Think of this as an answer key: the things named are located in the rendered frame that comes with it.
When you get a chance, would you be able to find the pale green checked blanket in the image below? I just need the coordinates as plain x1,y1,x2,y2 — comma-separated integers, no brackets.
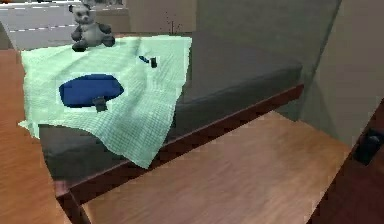
18,34,193,170

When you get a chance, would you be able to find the small blue and black object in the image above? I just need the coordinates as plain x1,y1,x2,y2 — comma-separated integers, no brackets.
138,55,158,69

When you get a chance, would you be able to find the small dark grey block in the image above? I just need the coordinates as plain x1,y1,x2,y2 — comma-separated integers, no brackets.
92,96,109,113

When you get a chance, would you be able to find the beige wooden cabinet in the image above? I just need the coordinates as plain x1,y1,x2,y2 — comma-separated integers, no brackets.
95,6,132,34

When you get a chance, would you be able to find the grey panda teddy bear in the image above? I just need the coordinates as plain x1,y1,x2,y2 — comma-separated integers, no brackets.
68,3,116,53

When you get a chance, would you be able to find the white chest of drawers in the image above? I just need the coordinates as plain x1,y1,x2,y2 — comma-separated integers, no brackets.
0,0,81,51

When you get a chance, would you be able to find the dark brown wooden door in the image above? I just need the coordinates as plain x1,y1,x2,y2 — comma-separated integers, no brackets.
306,98,384,224

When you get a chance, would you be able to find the grey mattress wooden frame bed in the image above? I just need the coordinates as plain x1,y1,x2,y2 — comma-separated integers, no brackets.
38,30,305,224

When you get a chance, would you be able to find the black door handle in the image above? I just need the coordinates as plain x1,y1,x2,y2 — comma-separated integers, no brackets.
353,128,384,167

